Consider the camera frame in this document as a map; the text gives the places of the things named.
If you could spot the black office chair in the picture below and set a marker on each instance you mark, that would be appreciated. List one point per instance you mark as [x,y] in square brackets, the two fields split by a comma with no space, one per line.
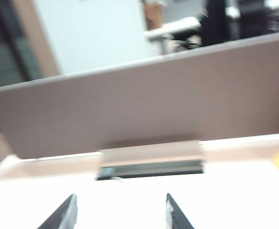
[215,21]

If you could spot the white office desk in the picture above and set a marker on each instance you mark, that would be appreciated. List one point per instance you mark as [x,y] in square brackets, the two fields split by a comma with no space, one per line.
[175,26]

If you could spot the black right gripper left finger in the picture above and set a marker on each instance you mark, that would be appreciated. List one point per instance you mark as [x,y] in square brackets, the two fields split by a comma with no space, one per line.
[65,214]

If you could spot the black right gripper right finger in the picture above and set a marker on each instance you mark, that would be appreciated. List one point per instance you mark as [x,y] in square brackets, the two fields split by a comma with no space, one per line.
[177,214]

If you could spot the brown cardboard box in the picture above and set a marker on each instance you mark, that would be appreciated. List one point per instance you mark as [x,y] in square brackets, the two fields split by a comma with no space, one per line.
[153,14]

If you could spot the brown desk partition panel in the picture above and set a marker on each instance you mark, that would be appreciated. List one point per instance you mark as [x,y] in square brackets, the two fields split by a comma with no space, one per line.
[139,102]

